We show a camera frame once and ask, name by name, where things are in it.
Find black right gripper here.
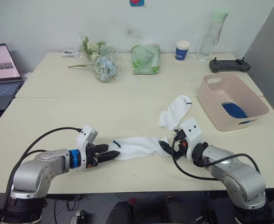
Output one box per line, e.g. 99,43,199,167
158,128,188,162

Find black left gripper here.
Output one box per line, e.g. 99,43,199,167
85,143,122,169

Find white sock with blue mark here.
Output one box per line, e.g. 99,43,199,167
158,94,193,131
107,136,173,161

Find pink plastic container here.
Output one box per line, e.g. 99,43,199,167
196,72,270,132

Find dark rounded shape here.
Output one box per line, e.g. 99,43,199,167
160,196,196,224
109,201,133,224

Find blue artificial hydrangea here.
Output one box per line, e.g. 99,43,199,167
68,56,117,83

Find clear plastic flower wrap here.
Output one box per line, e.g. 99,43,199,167
77,32,126,83

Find green patterned plastic bag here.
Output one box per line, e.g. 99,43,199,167
130,44,161,76

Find blue and white paper cup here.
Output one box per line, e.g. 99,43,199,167
174,40,191,62

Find black handheld controller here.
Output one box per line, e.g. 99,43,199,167
209,58,252,74

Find small white card packet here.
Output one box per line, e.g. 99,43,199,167
62,49,81,58

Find pale green artificial flowers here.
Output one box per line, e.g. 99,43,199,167
82,36,116,62

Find clear bottle with green lid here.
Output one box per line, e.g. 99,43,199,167
197,9,229,63

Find grey laptop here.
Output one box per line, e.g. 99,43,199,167
0,43,24,112

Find grey partition panel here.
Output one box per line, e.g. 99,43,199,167
242,0,274,110

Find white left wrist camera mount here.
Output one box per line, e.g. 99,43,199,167
75,125,99,169

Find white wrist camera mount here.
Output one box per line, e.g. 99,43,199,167
75,125,99,169
179,118,203,160

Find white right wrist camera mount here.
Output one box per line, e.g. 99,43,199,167
179,118,203,160

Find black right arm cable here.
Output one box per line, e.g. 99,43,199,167
171,136,261,182

